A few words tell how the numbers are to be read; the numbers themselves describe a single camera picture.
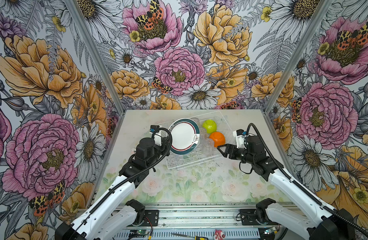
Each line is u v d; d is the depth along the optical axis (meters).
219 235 0.66
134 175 0.49
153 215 0.75
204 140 0.96
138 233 0.71
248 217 0.74
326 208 0.41
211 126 1.05
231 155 0.69
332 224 0.39
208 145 0.90
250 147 0.62
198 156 0.94
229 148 0.70
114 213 0.57
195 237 0.69
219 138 0.97
